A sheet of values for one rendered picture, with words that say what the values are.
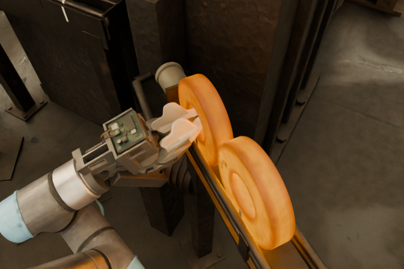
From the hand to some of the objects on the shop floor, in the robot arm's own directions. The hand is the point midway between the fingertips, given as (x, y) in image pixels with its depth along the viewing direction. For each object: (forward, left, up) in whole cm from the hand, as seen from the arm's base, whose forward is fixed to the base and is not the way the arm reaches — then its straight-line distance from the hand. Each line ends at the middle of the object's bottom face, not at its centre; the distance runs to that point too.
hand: (202, 117), depth 56 cm
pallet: (+209, -40, -77) cm, 227 cm away
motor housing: (+4, +7, -72) cm, 72 cm away
